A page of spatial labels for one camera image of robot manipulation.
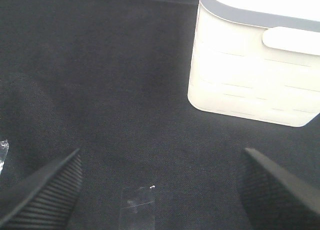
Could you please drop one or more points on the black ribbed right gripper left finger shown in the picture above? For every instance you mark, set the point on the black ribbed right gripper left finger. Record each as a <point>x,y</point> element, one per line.
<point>46,199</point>

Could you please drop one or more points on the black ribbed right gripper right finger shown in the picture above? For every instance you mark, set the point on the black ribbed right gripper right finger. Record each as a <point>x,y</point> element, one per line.
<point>273,198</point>

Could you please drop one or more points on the clear tape strip left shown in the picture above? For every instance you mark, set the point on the clear tape strip left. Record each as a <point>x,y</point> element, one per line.
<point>4,147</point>

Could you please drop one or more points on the clear tape strip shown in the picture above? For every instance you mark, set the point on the clear tape strip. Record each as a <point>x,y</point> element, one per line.
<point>138,209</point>
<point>4,147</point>

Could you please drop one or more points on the clear tape strip centre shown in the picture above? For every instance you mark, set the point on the clear tape strip centre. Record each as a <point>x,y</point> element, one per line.
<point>138,209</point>

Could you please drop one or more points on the black fabric table cloth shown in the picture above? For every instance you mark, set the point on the black fabric table cloth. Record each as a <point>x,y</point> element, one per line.
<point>110,77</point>

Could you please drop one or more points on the cream plastic storage box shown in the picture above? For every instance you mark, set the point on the cream plastic storage box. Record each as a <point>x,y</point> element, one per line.
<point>257,59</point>

